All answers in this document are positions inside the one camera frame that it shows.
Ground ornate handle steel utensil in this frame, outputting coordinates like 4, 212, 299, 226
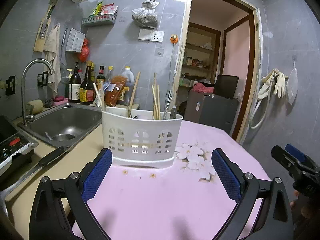
163, 89, 172, 120

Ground steel kitchen faucet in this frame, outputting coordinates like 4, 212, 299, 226
21, 58, 55, 126

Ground steel bowl in sink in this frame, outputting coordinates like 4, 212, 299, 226
50, 133, 75, 141

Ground pink floral table cover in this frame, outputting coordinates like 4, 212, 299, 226
88, 121, 268, 239

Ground stainless steel sink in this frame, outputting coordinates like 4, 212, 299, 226
17, 103, 101, 148

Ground white utensil holder basket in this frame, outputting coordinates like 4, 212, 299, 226
101, 107, 183, 168

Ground dark grey cabinet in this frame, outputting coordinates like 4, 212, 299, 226
183, 91, 239, 134

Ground induction cooker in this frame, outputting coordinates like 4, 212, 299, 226
1, 115, 39, 177

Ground orange spice powder bag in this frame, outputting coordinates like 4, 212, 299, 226
104, 75, 127, 107

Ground loofah sponge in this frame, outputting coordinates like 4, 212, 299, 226
25, 99, 43, 114

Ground dark wine bottle white label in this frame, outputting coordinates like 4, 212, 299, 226
68, 62, 81, 103

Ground white rubber gloves hanging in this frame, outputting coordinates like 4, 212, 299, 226
258, 68, 287, 100

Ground small sauce bottle red cap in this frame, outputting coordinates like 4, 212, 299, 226
96, 65, 105, 86

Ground white plastic jug yellow cap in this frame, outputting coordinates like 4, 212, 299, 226
118, 66, 135, 106

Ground wooden chopstick longest right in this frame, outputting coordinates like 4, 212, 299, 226
156, 84, 161, 120

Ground wooden chopstick crossing spoons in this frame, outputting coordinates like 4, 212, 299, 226
152, 73, 156, 99

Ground red plastic bag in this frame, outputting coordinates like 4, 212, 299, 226
77, 38, 89, 63

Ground wooden cutting board hanging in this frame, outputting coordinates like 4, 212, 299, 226
33, 4, 55, 52

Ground hanging beige dish cloth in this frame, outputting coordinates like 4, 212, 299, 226
43, 23, 61, 97

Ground kitchen knife black handle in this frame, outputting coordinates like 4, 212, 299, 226
0, 146, 66, 193

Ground white hose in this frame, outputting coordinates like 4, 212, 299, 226
248, 80, 273, 130

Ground white box on wall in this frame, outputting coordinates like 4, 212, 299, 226
66, 28, 86, 53

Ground white wall socket panel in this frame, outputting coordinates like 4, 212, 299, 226
138, 29, 164, 42

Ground orange wall hook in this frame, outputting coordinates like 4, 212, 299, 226
170, 34, 178, 44

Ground grey wall spice shelf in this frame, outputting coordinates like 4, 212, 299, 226
81, 14, 117, 27

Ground plastic bag hanging on wall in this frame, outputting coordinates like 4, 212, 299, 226
132, 0, 159, 29

